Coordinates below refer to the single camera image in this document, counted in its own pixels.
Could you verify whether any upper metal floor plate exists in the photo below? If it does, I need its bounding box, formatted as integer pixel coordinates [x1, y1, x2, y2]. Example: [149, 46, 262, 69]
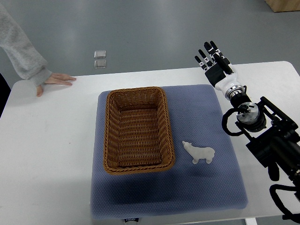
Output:
[94, 50, 106, 59]

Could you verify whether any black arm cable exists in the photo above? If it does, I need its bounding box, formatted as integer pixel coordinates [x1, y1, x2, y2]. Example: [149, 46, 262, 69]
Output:
[269, 184, 300, 221]

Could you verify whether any blue quilted mat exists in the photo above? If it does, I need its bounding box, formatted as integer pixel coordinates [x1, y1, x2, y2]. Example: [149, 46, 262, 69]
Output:
[90, 84, 248, 220]

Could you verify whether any white bear figurine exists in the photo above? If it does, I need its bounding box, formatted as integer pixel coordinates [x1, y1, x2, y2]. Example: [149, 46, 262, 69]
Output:
[182, 141, 215, 165]

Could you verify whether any metal floor plate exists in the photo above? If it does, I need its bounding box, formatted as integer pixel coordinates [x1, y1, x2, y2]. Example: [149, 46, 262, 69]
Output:
[94, 50, 106, 59]
[94, 59, 106, 68]

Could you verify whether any grey fleece sleeve forearm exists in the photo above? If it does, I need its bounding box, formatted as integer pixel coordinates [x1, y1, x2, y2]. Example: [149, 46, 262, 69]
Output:
[0, 5, 52, 86]

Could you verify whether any wooden box corner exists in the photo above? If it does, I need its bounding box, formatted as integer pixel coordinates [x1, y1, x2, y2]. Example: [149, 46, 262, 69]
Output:
[265, 0, 300, 13]

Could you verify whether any person's bare hand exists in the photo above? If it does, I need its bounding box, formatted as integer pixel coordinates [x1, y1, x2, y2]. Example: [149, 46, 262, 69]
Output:
[36, 73, 76, 97]

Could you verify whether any brown wicker basket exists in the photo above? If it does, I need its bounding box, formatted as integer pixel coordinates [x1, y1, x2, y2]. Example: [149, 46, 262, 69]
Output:
[103, 87, 175, 175]

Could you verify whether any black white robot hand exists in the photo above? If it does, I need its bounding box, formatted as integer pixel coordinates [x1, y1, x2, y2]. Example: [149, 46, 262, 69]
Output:
[195, 41, 246, 100]

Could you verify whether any lower metal floor plate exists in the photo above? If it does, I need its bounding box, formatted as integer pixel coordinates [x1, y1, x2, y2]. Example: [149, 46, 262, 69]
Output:
[94, 59, 106, 68]

